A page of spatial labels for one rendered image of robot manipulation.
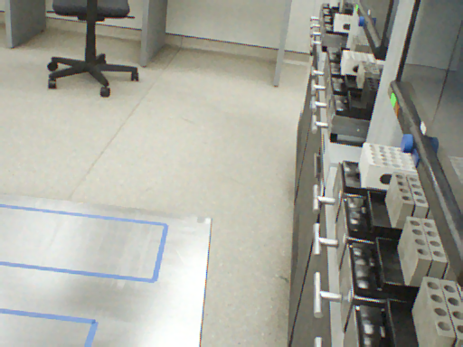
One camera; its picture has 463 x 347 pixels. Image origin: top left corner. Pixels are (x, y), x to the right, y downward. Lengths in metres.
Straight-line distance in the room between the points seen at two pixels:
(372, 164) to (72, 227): 0.55
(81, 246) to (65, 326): 0.16
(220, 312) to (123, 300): 1.25
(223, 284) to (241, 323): 0.21
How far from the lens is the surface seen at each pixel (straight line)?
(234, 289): 2.10
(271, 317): 2.02
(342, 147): 1.48
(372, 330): 0.79
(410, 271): 0.87
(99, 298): 0.77
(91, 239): 0.87
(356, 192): 1.12
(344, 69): 1.77
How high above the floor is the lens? 1.32
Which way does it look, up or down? 28 degrees down
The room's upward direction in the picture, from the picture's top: 7 degrees clockwise
